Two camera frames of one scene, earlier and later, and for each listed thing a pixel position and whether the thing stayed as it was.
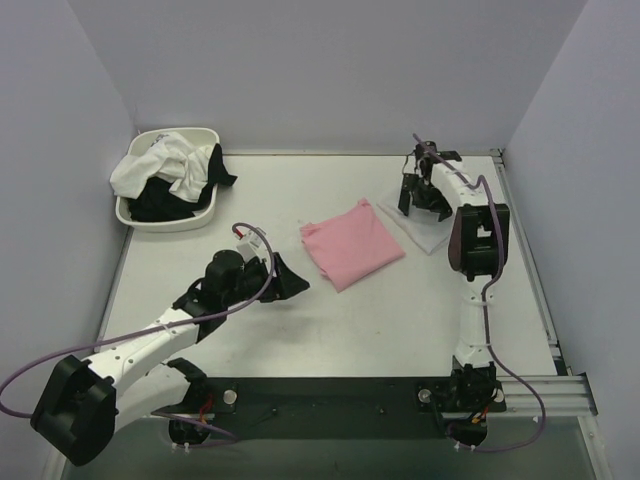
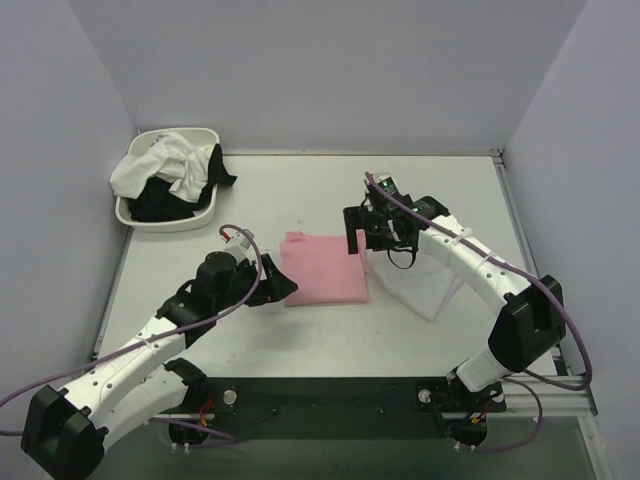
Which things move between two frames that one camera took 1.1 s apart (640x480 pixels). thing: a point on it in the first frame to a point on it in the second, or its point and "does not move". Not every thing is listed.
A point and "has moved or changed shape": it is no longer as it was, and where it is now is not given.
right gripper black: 425,193 to 357,223
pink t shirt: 351,245 has moved or changed shape
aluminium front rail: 569,398 does not move
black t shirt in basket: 158,203 does not move
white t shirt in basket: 170,158 does not move
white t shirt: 422,226 has moved or changed shape
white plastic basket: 145,138 does not move
